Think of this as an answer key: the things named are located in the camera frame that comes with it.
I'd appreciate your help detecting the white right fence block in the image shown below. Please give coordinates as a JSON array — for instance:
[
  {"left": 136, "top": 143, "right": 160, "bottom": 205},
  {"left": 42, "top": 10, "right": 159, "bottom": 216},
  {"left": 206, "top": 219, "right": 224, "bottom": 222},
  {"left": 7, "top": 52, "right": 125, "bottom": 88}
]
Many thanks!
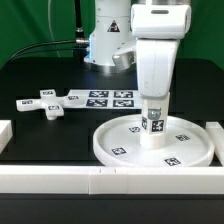
[{"left": 206, "top": 122, "right": 224, "bottom": 167}]

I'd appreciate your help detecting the white front fence bar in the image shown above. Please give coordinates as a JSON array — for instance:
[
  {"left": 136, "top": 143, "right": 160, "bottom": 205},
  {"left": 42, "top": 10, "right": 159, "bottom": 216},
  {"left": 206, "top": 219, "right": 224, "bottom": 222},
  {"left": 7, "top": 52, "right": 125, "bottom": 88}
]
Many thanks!
[{"left": 0, "top": 165, "right": 224, "bottom": 195}]

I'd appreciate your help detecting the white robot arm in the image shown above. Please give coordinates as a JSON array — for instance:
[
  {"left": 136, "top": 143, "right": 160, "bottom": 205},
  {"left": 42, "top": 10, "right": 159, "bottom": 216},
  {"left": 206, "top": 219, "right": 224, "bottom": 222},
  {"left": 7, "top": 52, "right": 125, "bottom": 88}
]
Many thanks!
[{"left": 85, "top": 0, "right": 191, "bottom": 121}]

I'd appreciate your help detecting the white fence block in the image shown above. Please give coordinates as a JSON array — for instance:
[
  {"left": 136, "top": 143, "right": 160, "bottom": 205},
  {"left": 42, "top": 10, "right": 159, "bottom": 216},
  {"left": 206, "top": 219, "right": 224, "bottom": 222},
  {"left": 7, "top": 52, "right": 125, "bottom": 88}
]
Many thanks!
[
  {"left": 206, "top": 122, "right": 224, "bottom": 167},
  {"left": 0, "top": 120, "right": 13, "bottom": 154}
]

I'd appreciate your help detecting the white round table top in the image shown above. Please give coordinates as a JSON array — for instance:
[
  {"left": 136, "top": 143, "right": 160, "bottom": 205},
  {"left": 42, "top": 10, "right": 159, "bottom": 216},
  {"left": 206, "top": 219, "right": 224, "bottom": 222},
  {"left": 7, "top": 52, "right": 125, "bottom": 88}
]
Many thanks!
[{"left": 93, "top": 114, "right": 215, "bottom": 167}]

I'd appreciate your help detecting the white marker sheet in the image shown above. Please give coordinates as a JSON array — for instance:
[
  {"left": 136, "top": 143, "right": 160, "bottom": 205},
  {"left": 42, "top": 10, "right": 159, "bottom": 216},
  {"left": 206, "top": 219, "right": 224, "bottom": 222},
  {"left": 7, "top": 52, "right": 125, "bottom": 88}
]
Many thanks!
[{"left": 68, "top": 89, "right": 142, "bottom": 109}]

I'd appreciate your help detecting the white cross-shaped table base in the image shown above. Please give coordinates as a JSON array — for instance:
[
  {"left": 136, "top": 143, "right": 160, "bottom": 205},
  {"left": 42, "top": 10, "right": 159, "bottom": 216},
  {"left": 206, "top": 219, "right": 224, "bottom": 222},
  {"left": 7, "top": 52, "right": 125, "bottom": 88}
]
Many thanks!
[{"left": 15, "top": 88, "right": 85, "bottom": 121}]

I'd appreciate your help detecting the black vertical cable connector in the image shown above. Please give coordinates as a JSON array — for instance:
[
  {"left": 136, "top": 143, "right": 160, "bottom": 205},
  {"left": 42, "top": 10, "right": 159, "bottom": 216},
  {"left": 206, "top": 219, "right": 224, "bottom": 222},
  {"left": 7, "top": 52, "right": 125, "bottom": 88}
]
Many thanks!
[{"left": 74, "top": 0, "right": 84, "bottom": 44}]

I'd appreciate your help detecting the black cable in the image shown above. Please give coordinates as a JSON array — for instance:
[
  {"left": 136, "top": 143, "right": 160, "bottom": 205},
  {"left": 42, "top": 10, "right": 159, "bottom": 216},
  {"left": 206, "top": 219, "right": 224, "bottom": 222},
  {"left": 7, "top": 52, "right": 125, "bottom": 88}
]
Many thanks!
[{"left": 2, "top": 39, "right": 88, "bottom": 68}]

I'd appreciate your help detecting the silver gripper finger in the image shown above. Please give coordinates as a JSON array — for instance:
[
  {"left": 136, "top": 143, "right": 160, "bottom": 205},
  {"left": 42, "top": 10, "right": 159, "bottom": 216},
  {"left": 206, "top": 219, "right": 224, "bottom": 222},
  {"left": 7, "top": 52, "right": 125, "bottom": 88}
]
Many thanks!
[{"left": 148, "top": 109, "right": 161, "bottom": 120}]

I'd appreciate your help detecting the white left fence block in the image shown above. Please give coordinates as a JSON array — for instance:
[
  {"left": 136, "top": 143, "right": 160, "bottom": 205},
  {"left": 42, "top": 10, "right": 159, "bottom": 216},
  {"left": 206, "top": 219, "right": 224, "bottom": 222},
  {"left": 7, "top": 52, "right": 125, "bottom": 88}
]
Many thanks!
[{"left": 0, "top": 120, "right": 13, "bottom": 154}]

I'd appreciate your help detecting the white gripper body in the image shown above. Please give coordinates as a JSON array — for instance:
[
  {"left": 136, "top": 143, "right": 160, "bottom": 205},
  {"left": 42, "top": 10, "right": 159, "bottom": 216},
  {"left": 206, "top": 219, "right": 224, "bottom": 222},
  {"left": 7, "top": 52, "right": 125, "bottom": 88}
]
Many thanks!
[{"left": 136, "top": 39, "right": 179, "bottom": 99}]

